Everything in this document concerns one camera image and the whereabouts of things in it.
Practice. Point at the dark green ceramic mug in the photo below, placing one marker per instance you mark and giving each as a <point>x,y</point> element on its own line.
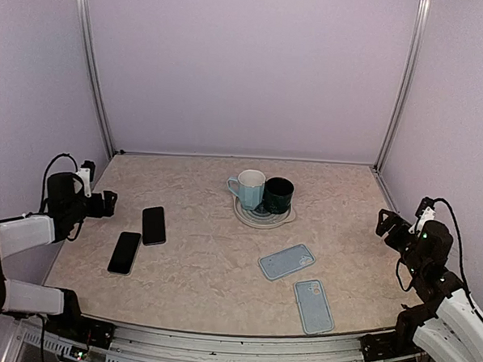
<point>278,193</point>

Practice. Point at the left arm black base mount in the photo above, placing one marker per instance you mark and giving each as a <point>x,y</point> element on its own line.
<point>85,330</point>

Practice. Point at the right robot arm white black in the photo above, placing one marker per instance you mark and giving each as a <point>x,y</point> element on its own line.
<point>445,325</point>

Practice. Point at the left aluminium frame post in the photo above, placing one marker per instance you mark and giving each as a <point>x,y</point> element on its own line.
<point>93,76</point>

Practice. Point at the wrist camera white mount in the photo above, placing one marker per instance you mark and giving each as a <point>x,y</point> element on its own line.
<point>425,213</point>
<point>85,174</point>

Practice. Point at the grey ceramic plate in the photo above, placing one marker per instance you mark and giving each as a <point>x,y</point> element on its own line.
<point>260,218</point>

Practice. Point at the light blue phone case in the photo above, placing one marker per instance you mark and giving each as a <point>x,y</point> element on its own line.
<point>286,261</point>
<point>314,311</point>

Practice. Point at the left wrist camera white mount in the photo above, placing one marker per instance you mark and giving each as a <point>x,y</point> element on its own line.
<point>85,174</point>

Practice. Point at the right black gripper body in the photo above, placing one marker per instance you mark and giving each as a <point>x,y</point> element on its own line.
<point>395,240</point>

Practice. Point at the right aluminium frame post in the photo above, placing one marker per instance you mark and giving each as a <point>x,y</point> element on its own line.
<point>423,10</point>

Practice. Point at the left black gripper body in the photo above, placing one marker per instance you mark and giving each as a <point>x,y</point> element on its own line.
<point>96,210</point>

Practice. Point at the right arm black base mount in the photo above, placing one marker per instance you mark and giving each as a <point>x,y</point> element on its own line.
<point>377,347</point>

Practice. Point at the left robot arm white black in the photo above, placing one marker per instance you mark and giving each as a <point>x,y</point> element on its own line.
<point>69,201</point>

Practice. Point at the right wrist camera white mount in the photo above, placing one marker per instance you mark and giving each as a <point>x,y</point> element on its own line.
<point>425,213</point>

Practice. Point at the black phone near left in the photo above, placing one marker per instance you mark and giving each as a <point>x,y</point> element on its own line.
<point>126,248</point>

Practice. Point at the light blue ceramic mug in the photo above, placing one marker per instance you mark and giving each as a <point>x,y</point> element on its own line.
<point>248,187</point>

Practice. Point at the purple edged black phone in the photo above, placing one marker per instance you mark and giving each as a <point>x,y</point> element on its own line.
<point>153,226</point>

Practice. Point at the aluminium frame post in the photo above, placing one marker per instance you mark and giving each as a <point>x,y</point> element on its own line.
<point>423,10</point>
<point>93,76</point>

